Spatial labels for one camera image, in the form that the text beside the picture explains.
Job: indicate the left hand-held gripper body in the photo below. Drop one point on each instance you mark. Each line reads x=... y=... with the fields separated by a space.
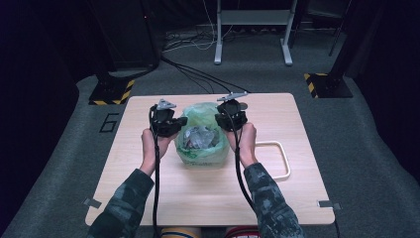
x=161 y=117

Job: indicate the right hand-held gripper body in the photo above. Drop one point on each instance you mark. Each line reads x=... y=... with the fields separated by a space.
x=238 y=114

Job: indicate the green plastic bag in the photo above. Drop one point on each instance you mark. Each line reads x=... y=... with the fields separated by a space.
x=201 y=157

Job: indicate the person's left hand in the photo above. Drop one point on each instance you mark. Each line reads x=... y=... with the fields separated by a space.
x=150 y=148

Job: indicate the person's right hand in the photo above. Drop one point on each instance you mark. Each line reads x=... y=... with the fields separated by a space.
x=247 y=145

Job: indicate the crumpled grey paper waste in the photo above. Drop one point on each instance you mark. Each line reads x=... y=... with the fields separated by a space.
x=201 y=137

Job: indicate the black stand with striped base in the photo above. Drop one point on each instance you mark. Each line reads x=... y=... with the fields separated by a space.
x=110 y=91
x=330 y=86

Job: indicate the large black case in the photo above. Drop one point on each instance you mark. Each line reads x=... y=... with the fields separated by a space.
x=128 y=33

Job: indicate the grey tape piece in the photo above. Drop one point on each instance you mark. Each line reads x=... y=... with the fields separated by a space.
x=92 y=203
x=330 y=204

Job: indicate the white metal desk frame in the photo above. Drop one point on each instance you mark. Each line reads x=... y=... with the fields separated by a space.
x=252 y=16

